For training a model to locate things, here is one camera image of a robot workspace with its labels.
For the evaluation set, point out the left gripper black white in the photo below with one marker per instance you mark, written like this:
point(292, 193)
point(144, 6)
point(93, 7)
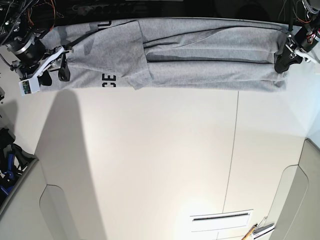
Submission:
point(297, 48)

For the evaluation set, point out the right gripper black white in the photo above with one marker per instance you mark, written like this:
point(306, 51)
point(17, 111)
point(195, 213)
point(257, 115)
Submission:
point(32, 54)

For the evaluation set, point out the grey T-shirt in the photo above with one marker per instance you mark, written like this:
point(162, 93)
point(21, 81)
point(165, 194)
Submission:
point(203, 53)

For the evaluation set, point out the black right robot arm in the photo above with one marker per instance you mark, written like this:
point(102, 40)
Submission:
point(22, 37)

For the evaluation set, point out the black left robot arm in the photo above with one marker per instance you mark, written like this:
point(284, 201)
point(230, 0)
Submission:
point(312, 8)

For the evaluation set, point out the blue clamp tool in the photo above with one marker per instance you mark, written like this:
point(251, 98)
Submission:
point(7, 174)

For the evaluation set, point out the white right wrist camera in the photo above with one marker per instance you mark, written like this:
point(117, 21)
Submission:
point(29, 86)

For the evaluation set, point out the white cable grommet plate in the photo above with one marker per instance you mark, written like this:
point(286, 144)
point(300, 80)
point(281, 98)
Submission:
point(221, 221)

